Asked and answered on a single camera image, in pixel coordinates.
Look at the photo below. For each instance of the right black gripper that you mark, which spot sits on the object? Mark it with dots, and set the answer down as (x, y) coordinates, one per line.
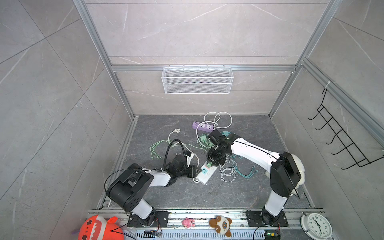
(209, 157)

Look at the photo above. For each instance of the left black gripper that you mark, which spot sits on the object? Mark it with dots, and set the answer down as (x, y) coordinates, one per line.
(194, 172)

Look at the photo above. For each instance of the white pastel power strip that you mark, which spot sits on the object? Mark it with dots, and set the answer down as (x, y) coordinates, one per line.
(203, 179)

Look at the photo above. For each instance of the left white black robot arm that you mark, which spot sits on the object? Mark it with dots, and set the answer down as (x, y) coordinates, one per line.
(129, 188)

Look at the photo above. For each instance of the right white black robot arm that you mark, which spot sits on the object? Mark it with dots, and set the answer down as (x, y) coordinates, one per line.
(281, 191)

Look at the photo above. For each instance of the teal charger plug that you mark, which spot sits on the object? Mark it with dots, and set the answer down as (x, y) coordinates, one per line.
(226, 133)

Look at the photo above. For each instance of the purple power strip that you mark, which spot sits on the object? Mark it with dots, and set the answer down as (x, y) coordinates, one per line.
(204, 127)

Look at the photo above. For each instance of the small pink plush toy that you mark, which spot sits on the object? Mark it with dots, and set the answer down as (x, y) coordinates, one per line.
(188, 223)

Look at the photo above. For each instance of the brown white plush toy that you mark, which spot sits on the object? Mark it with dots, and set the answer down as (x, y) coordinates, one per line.
(221, 225)

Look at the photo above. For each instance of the white plush dog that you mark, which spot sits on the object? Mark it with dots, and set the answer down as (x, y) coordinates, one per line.
(285, 167)

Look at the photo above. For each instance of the red monster plush toy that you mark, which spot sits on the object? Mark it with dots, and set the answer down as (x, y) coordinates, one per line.
(98, 228)

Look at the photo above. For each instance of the white analog clock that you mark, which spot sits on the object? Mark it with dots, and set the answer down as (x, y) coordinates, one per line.
(316, 226)

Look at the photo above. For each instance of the white wire mesh basket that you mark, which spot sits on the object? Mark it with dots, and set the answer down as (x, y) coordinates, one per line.
(197, 80)

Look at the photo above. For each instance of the black wall hook rack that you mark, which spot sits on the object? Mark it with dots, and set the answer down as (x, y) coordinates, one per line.
(339, 133)

